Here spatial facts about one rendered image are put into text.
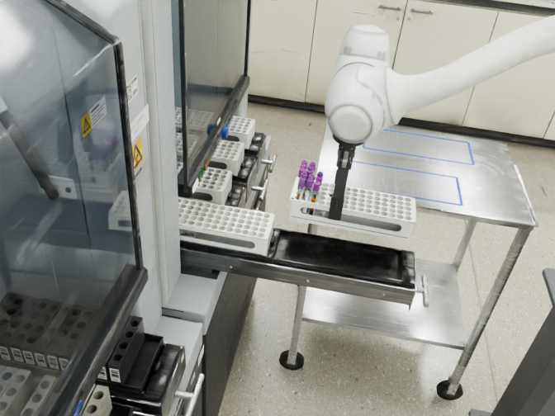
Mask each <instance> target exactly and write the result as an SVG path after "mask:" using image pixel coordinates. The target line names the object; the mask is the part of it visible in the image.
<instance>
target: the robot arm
mask: <svg viewBox="0 0 555 416"><path fill-rule="evenodd" d="M554 52H555V15H554V16H551V17H547V18H544V19H542V20H539V21H536V22H533V23H531V24H528V25H527V26H523V27H520V28H519V29H517V30H515V31H512V32H510V33H508V34H506V35H503V36H502V37H501V38H499V39H497V40H494V41H492V42H491V43H489V44H487V45H484V46H482V47H481V48H479V49H477V50H475V51H473V52H471V53H470V54H467V55H465V56H463V57H462V58H460V59H457V60H455V61H453V62H452V63H451V64H447V65H445V66H443V67H442V68H439V69H435V70H433V71H430V72H427V73H421V74H416V75H402V74H398V73H396V72H395V71H393V70H392V69H391V68H389V61H390V54H391V52H390V41H389V36H388V33H387V32H386V31H384V30H383V29H382V28H380V27H378V26H374V25H369V24H362V25H357V26H352V27H350V28H349V30H348V32H347V33H346V35H345V37H344V39H343V42H342V44H341V46H340V48H339V55H338V57H337V59H336V62H335V67H334V78H333V80H332V81H331V83H330V86H329V88H328V91H327V94H326V98H325V114H326V117H327V121H328V125H329V128H330V130H331V132H332V133H333V134H332V136H333V139H334V140H335V141H336V142H337V143H338V144H339V147H338V152H337V155H338V158H337V163H336V167H337V169H336V174H335V180H334V184H335V185H334V192H333V193H332V194H330V196H331V201H330V209H329V214H328V219H330V220H339V221H340V219H341V215H342V209H343V205H344V198H345V194H344V192H345V188H346V183H347V179H348V175H349V170H351V167H352V162H353V158H354V155H355V149H356V146H360V145H362V144H364V143H365V141H367V140H369V139H371V138H372V137H374V136H375V135H376V134H378V133H380V132H381V131H382V130H385V129H386V128H388V127H390V126H392V125H396V124H398V122H399V120H400V119H401V118H402V117H403V115H405V114H406V113H407V112H409V111H412V110H414V109H417V108H420V107H422V106H428V105H430V104H433V103H436V102H440V101H442V100H444V99H446V98H449V97H451V96H454V95H456V94H458V93H460V92H463V91H465V90H467V89H469V88H470V87H473V86H475V85H477V84H479V83H482V82H484V81H486V80H487V79H489V78H493V77H495V76H496V75H498V74H500V73H503V72H505V71H506V70H508V69H512V68H513V67H515V66H517V65H519V64H522V63H524V62H526V61H528V60H531V59H534V58H536V57H539V56H541V55H545V54H551V53H554Z"/></svg>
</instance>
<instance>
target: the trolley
mask: <svg viewBox="0 0 555 416"><path fill-rule="evenodd" d="M332 134H333V133H332V132H331V130H330V128H329V125H328V121H326V125H325V133H324V137H323V141H322V145H321V149H320V157H319V161H318V165H317V169H316V174H315V180H316V176H317V173H318V172H323V174H324V176H323V181H322V182H330V183H334V180H335V174H336V169H337V167H336V163H337V158H338V155H337V152H338V147H339V144H338V143H337V142H336V141H335V140H334V139H333V136H332ZM346 186H349V187H357V188H362V189H367V190H372V191H380V192H385V193H390V194H394V195H399V196H408V197H413V198H415V207H416V212H420V213H425V214H431V215H441V216H446V217H451V218H456V219H461V220H468V223H467V227H466V229H465V231H464V234H463V237H462V240H461V243H460V244H459V247H458V251H457V253H456V255H455V258H454V260H453V264H450V263H445V262H436V261H430V260H425V259H421V258H415V276H416V286H418V287H422V282H421V277H422V276H427V282H428V293H429V307H428V308H425V307H424V306H423V296H422V294H421V293H417V292H416V293H415V298H414V300H413V303H412V306H411V308H410V311H409V306H408V305H403V304H399V303H394V302H390V301H384V300H376V299H371V298H367V297H362V296H357V295H349V294H344V293H339V292H334V291H326V290H321V289H316V288H312V287H307V286H299V291H298V297H297V302H296V313H295V318H294V324H293V330H292V340H291V345H290V347H289V350H286V351H284V352H282V353H281V355H280V358H279V362H280V364H281V365H282V366H283V367H284V368H286V369H288V370H292V371H295V370H299V369H301V368H302V367H303V365H304V357H303V356H302V355H301V354H300V353H299V352H298V351H297V349H298V346H297V345H298V339H299V334H300V329H301V321H305V322H309V323H314V324H323V325H327V326H332V327H336V328H342V329H349V330H354V331H359V332H364V333H372V334H376V335H382V336H386V337H391V338H399V339H404V340H409V341H413V342H418V343H426V344H431V345H435V346H440V347H449V348H453V349H458V350H462V354H461V356H460V358H459V360H458V363H457V365H456V367H455V369H454V371H453V374H452V375H449V377H448V379H447V380H445V381H441V382H439V383H438V384H437V386H436V390H437V394H438V396H439V397H440V398H442V399H446V400H455V399H459V398H460V397H461V396H462V395H463V387H462V385H461V384H460V383H459V381H460V380H461V378H462V376H463V372H464V371H465V369H466V367H467V364H468V363H469V361H470V359H471V356H472V354H473V352H474V350H475V348H476V346H477V344H478V341H479V339H480V337H481V335H482V333H483V331H484V329H485V327H486V324H487V322H488V320H489V318H490V317H491V314H492V312H493V310H494V308H495V306H496V303H497V301H498V300H499V298H500V295H501V292H502V291H503V289H504V287H505V284H506V282H507V281H508V279H509V276H510V274H511V272H512V270H513V268H514V266H515V264H516V261H517V259H518V257H519V255H520V253H521V251H522V249H523V247H524V244H525V242H526V240H527V238H528V237H529V234H530V232H531V230H533V229H534V227H535V228H538V220H537V218H536V215H535V213H534V209H533V207H532V204H531V201H530V199H529V195H528V192H527V190H526V188H525V185H524V181H523V178H522V177H521V174H520V171H519V168H518V165H517V164H514V163H513V161H512V158H511V156H510V152H509V150H508V147H507V144H506V143H502V142H496V141H491V140H485V139H475V138H469V137H463V136H458V135H448V134H442V133H436V132H431V131H425V130H415V129H409V128H403V127H398V126H390V127H388V128H386V129H385V130H382V131H381V132H380V133H378V134H376V135H375V136H374V137H372V138H371V139H369V140H367V141H365V143H364V144H362V145H360V146H356V149H355V155H354V158H353V162H352V167H351V170H349V175H348V179H347V183H346ZM477 222H482V223H487V224H492V225H501V226H506V227H511V228H516V229H518V231H517V233H516V235H515V238H514V240H513V242H512V244H511V245H510V249H509V251H508V253H507V254H506V257H505V260H504V262H503V263H502V266H501V268H500V270H499V272H498V275H497V277H496V279H495V281H494V284H493V286H492V288H491V290H490V293H489V295H488V297H487V298H486V302H485V304H484V305H483V307H482V309H481V313H480V314H479V316H478V318H477V321H476V323H475V325H474V327H473V330H472V332H471V334H470V336H469V339H468V340H467V341H466V335H465V329H464V323H463V312H462V306H461V301H460V295H459V289H458V279H457V273H458V269H459V268H460V265H461V263H462V260H463V257H464V254H465V252H466V250H467V246H468V245H469V242H470V239H471V237H472V234H473V231H474V229H475V227H476V225H477ZM297 286H298V285H297Z"/></svg>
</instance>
